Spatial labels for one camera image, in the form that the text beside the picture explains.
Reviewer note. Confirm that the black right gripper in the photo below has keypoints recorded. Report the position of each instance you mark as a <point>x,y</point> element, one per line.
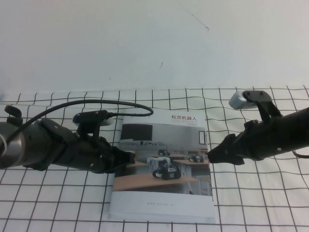
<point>260,142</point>

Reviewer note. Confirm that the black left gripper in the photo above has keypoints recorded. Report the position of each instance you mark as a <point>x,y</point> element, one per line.
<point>72,152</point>

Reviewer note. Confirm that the AgileX robotics brochure book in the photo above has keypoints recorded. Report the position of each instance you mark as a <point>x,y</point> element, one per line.
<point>164,193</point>

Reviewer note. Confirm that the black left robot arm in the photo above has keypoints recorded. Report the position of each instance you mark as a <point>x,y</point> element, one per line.
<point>21,145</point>

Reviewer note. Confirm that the white black-grid tablecloth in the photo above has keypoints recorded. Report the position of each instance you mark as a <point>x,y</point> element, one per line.
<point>253,193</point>

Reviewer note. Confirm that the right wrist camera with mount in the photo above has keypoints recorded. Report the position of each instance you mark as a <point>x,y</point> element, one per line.
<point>237,101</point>

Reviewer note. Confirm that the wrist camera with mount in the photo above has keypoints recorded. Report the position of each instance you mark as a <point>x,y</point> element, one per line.
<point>91,116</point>
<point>237,101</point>

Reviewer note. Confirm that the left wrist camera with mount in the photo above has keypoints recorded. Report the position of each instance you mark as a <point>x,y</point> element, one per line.
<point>91,116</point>

